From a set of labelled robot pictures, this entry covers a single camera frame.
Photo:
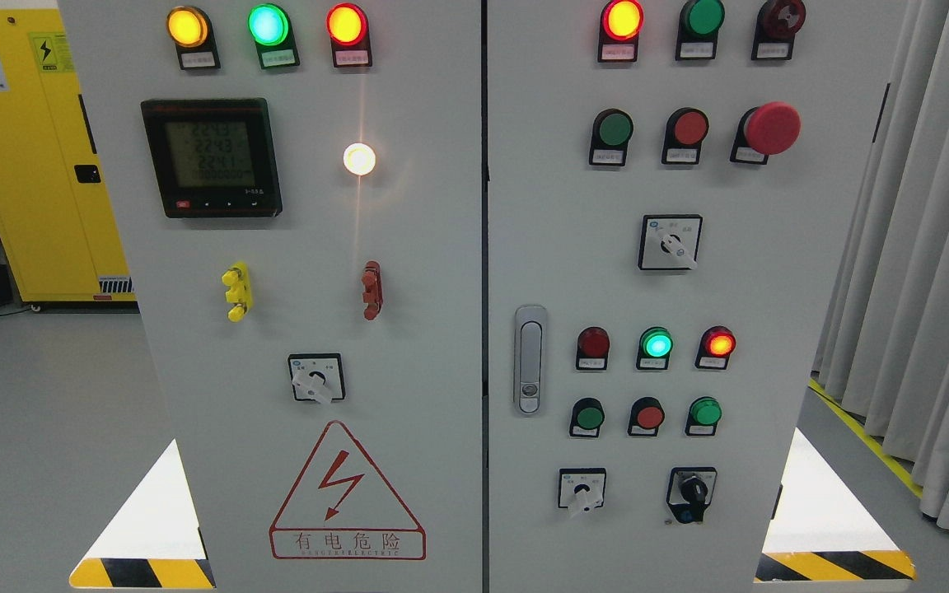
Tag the green start button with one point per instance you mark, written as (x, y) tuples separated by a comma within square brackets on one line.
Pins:
[(586, 419)]

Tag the yellow terminal connector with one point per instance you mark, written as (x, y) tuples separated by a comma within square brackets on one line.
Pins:
[(238, 293)]

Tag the left door rotary selector switch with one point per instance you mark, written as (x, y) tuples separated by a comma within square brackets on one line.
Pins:
[(317, 377)]

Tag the red emergency stop mushroom button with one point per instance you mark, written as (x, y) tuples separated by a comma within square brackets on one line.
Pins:
[(766, 130)]

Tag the lower right red indicator lamp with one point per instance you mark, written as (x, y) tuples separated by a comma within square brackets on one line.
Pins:
[(715, 348)]

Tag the lower red stop button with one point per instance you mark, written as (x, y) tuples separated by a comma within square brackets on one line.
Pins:
[(646, 417)]

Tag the red high voltage warning sticker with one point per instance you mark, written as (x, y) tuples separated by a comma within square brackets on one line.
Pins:
[(341, 506)]

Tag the green indicator lamp top right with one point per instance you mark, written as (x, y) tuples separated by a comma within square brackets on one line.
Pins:
[(698, 26)]

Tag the red indicator lamp top right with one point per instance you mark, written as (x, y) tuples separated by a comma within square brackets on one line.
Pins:
[(619, 28)]

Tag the green indicator lamp top left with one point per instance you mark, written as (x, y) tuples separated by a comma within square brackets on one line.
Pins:
[(271, 30)]

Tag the black key switch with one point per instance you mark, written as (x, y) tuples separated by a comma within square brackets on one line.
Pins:
[(690, 493)]

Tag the dark red buzzer lamp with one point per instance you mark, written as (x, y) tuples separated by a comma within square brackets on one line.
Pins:
[(776, 27)]

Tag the upper green push button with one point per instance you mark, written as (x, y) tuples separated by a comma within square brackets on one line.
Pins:
[(611, 131)]

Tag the grey electrical cabinet right door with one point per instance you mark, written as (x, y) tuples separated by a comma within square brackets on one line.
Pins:
[(565, 235)]

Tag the grey curtain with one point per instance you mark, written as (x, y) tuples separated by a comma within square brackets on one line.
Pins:
[(884, 351)]

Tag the black digital power meter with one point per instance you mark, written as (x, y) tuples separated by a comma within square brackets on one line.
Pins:
[(213, 157)]

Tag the upper right rotary selector switch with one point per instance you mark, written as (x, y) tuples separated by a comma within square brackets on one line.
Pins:
[(669, 242)]

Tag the lower middle green indicator lamp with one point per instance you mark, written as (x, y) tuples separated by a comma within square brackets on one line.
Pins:
[(654, 349)]

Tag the upper red push button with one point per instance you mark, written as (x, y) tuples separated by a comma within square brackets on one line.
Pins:
[(686, 129)]

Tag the lower left rotary selector switch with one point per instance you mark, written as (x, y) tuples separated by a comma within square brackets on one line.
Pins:
[(581, 490)]

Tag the red terminal connector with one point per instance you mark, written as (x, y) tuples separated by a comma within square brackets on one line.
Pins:
[(372, 297)]

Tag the yellow indicator lamp top left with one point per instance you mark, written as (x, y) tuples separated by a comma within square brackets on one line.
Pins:
[(192, 34)]

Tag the lower right green button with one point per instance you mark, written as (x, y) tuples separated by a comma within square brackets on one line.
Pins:
[(704, 415)]

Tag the white lit indicator lamp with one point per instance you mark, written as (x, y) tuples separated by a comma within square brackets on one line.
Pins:
[(359, 159)]

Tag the silver cabinet door handle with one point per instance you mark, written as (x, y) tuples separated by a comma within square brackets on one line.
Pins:
[(528, 343)]

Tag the red indicator lamp top left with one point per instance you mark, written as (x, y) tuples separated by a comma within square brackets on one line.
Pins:
[(349, 36)]

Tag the green indicator lamp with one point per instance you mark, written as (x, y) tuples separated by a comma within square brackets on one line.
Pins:
[(654, 349), (271, 30), (698, 26)]

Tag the lower left red indicator lamp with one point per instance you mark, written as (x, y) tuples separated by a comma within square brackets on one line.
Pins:
[(592, 349)]

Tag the red indicator lamp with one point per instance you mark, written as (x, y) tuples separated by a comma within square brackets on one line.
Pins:
[(592, 349), (715, 348), (349, 36), (619, 28)]

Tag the yellow safety cabinet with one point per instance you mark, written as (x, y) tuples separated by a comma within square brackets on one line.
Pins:
[(56, 224)]

